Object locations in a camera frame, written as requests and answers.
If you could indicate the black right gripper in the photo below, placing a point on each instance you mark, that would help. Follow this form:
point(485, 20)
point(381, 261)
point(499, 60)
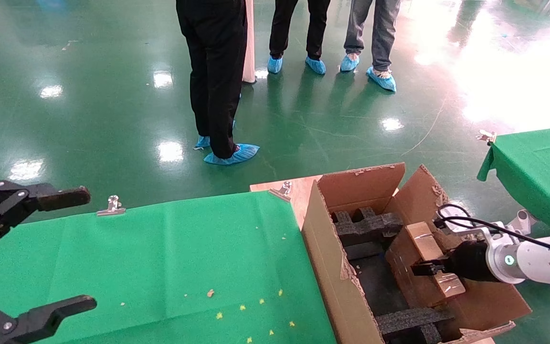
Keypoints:
point(470, 262)

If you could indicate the small brown cardboard box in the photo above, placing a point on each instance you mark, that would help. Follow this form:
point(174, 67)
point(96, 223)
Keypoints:
point(406, 253)

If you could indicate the large open cardboard carton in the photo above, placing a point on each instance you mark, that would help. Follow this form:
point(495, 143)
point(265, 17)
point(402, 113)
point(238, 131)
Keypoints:
point(332, 267)

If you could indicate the black foam base sheet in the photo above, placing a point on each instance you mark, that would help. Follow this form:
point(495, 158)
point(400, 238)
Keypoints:
point(375, 286)

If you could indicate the silver metal binder clip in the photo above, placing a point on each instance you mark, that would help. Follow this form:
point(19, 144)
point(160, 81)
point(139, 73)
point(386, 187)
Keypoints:
point(487, 137)
point(111, 208)
point(282, 191)

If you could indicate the green table cloth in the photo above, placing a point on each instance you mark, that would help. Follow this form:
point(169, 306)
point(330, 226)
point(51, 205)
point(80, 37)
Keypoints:
point(542, 177)
point(160, 258)

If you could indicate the white table leg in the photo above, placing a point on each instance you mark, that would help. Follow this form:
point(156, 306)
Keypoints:
point(523, 220)

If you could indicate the blue disposable shoe cover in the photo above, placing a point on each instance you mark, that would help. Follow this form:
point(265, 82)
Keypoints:
point(382, 80)
point(349, 62)
point(315, 65)
point(202, 141)
point(239, 154)
point(275, 64)

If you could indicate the person in grey jeans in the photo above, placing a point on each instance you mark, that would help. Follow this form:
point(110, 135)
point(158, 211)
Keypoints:
point(382, 33)

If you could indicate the person in black trousers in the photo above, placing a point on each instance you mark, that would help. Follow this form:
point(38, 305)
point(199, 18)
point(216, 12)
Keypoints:
point(282, 24)
point(217, 71)

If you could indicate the person in beige skirt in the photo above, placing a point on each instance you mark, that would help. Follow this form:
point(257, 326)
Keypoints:
point(249, 43)

